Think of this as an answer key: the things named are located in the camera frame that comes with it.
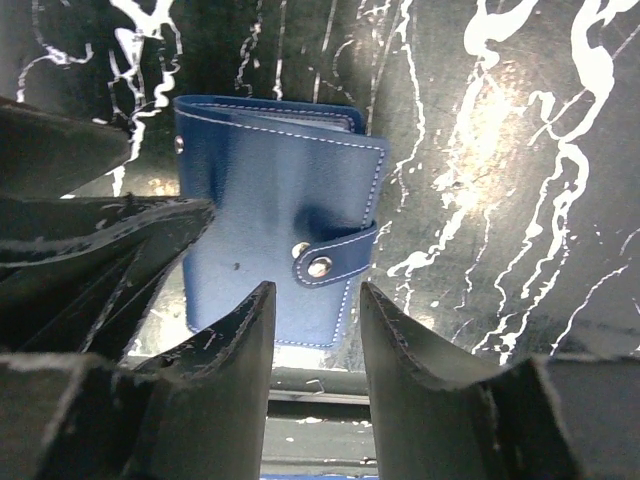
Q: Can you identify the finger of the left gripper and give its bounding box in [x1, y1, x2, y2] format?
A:
[1, 197, 214, 360]
[1, 98, 130, 198]

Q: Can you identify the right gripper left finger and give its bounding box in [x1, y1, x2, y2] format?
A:
[1, 282, 276, 479]

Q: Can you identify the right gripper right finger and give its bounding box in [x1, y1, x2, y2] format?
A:
[360, 282, 639, 479]

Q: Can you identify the blue card holder wallet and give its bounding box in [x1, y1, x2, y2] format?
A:
[173, 95, 390, 349]

